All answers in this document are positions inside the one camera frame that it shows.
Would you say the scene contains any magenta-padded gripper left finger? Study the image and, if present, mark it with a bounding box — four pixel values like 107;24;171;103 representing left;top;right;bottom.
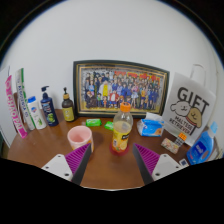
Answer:
41;143;92;186

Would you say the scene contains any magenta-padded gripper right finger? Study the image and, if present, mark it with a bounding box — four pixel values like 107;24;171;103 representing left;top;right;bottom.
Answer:
132;143;184;186

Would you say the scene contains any brown yellow pump bottle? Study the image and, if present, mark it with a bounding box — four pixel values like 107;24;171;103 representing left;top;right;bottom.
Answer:
61;87;76;123

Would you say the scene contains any white printed tote bag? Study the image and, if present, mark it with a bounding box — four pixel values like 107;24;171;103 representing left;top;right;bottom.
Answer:
161;63;217;147

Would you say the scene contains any pink ceramic mug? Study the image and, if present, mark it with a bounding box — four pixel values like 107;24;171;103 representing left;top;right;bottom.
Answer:
66;125;95;154

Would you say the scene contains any blue tissue pack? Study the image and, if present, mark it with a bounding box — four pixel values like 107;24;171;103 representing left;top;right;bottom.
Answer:
136;111;166;138

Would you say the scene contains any blue detergent bottle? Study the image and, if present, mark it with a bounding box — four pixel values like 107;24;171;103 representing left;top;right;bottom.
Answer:
185;121;219;166

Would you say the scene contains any dark blue pump bottle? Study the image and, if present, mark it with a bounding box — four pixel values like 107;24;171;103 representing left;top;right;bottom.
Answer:
40;85;60;128

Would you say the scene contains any white bottle blue cap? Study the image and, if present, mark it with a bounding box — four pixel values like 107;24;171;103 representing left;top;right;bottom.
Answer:
26;95;48;130

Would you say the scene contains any black framed group picture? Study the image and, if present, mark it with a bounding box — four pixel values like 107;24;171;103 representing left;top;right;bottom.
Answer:
72;59;171;119

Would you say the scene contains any long green white box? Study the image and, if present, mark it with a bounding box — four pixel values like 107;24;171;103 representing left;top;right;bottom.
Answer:
15;67;36;132

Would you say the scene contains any long pink box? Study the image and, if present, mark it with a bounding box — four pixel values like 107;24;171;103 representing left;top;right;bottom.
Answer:
4;74;29;139

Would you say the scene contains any colourful puzzle cube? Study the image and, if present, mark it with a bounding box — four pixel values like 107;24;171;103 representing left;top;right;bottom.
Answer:
174;132;188;147

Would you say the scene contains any orange juice bottle orange cap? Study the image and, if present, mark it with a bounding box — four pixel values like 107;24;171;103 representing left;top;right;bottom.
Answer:
110;101;134;154

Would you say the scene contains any small snack packet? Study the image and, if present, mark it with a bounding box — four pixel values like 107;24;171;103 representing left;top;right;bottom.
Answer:
160;137;180;155

